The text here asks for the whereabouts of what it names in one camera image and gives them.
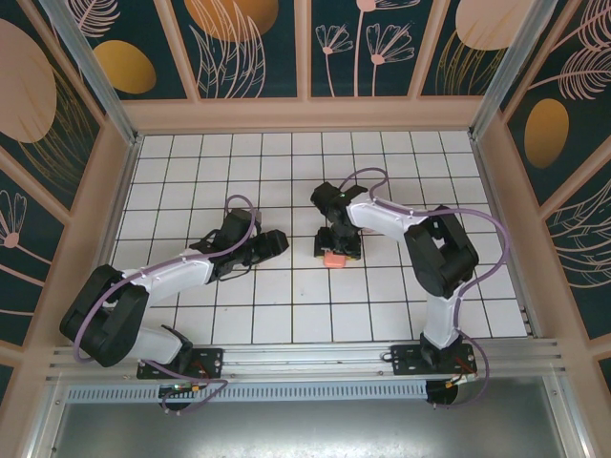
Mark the grey metal sheet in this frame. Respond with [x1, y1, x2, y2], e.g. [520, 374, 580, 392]
[47, 400, 574, 458]

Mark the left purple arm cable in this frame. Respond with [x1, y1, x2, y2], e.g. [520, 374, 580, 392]
[74, 194, 259, 415]

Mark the aluminium mounting rail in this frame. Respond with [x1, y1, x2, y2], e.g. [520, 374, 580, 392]
[46, 337, 569, 383]

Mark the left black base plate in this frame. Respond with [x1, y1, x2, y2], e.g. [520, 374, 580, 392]
[137, 347, 225, 381]

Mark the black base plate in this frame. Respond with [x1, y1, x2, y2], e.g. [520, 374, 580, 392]
[137, 347, 225, 381]
[390, 343, 478, 377]

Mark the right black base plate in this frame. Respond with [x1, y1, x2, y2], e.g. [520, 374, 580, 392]
[390, 343, 478, 377]

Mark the slotted grey cable duct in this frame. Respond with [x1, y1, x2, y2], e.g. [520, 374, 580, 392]
[66, 380, 430, 403]

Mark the metal side bracket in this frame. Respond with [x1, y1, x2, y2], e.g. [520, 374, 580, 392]
[522, 304, 539, 337]

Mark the aluminium frame post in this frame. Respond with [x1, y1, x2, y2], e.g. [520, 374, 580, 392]
[470, 0, 559, 140]
[37, 0, 140, 147]

